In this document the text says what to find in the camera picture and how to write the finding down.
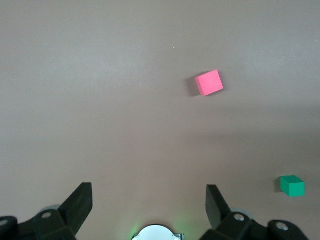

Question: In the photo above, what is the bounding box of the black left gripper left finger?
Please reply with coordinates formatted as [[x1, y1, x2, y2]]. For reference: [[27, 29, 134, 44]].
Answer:
[[0, 182, 93, 240]]

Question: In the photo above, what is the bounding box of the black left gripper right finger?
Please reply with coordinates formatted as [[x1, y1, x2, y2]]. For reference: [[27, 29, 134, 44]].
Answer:
[[199, 184, 310, 240]]

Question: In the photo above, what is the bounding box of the green foam cube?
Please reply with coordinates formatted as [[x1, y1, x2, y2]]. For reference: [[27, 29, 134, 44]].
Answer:
[[279, 175, 306, 198]]

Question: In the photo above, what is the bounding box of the brown table mat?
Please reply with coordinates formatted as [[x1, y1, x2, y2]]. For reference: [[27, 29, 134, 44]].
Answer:
[[0, 0, 320, 240]]

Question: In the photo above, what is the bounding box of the pink foam cube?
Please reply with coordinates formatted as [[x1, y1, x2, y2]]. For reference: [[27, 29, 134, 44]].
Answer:
[[194, 69, 224, 97]]

